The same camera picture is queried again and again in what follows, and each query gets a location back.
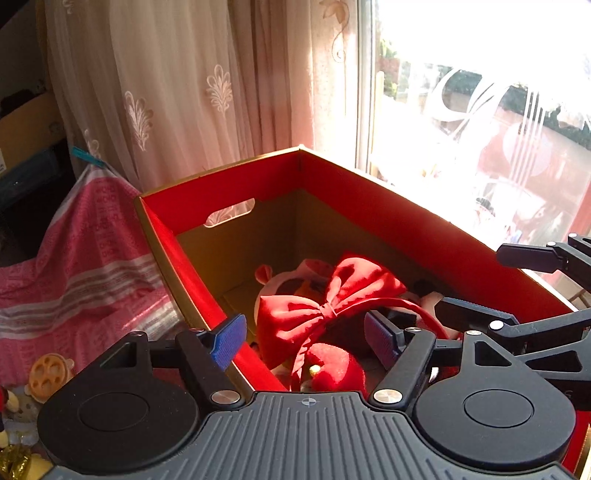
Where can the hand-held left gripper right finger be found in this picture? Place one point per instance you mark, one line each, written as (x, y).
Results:
(381, 339)

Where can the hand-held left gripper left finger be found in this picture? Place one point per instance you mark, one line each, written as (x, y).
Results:
(231, 339)

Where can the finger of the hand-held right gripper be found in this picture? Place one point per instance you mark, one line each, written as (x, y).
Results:
(475, 311)
(526, 256)

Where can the red bow headband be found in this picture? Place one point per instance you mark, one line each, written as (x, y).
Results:
(323, 295)

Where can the red cardboard box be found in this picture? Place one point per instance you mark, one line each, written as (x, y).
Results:
(369, 207)

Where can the red plush with gold bell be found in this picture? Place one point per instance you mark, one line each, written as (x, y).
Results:
(332, 364)

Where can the pink white plush toy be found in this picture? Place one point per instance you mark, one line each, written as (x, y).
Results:
(316, 266)

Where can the glass window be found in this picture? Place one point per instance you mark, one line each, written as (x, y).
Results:
(461, 138)

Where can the pink patterned blanket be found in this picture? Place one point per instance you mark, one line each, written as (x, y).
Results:
(83, 258)

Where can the blue clothes peg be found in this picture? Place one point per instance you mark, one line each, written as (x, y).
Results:
(87, 156)

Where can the gold foil wrapper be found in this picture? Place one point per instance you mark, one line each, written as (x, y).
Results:
(14, 461)

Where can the sheer embroidered curtain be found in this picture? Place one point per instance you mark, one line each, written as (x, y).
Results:
(184, 92)

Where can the yellow cardboard carton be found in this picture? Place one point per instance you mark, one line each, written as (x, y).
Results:
(27, 129)

